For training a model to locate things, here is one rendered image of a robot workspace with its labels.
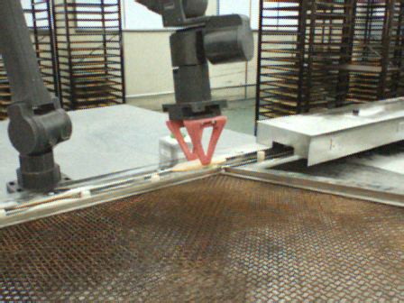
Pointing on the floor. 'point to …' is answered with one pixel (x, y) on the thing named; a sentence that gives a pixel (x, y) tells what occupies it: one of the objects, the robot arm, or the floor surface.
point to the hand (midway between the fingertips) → (198, 158)
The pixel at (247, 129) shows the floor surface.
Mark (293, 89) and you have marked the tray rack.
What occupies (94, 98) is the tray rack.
